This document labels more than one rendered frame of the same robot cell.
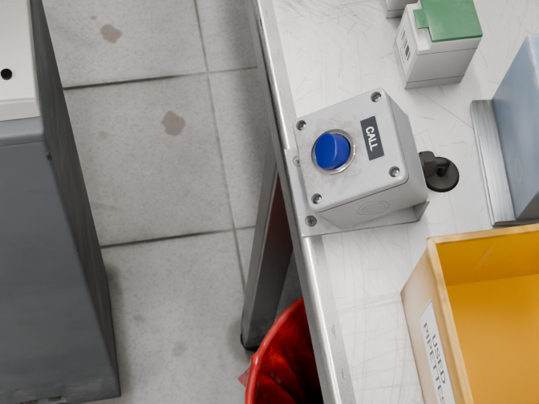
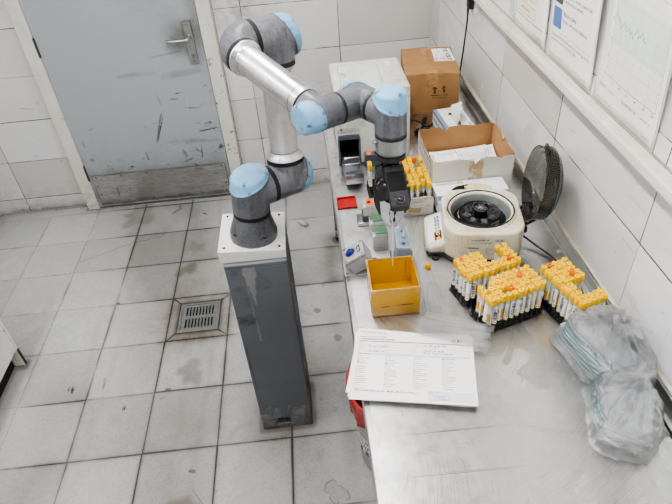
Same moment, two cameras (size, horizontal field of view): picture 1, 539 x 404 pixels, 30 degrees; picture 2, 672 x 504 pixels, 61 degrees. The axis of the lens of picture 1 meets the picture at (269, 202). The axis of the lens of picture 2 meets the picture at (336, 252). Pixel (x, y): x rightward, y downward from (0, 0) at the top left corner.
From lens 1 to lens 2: 1.13 m
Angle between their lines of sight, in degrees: 29
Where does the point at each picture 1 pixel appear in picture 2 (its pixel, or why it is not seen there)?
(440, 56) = (379, 239)
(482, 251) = (380, 266)
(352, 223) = (356, 271)
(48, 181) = (287, 280)
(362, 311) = (357, 289)
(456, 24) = (381, 230)
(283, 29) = (345, 240)
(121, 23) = (321, 307)
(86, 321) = (298, 359)
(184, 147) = (341, 345)
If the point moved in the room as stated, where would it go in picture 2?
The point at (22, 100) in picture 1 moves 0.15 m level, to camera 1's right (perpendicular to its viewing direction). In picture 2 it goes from (282, 251) to (328, 256)
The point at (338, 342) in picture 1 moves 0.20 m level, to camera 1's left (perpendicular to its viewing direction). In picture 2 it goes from (351, 294) to (285, 286)
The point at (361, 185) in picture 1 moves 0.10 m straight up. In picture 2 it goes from (355, 257) to (353, 229)
